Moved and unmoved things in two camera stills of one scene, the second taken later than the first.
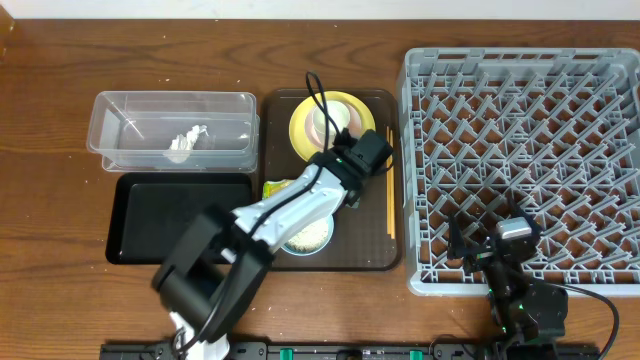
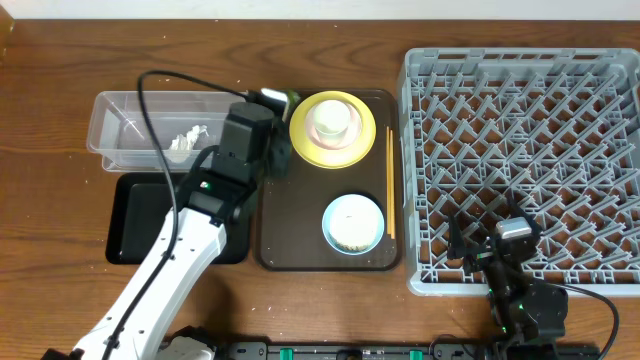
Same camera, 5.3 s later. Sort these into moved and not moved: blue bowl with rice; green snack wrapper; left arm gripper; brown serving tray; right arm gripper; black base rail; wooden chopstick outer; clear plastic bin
Moved: green snack wrapper; left arm gripper; blue bowl with rice
Not moved: right arm gripper; brown serving tray; clear plastic bin; black base rail; wooden chopstick outer
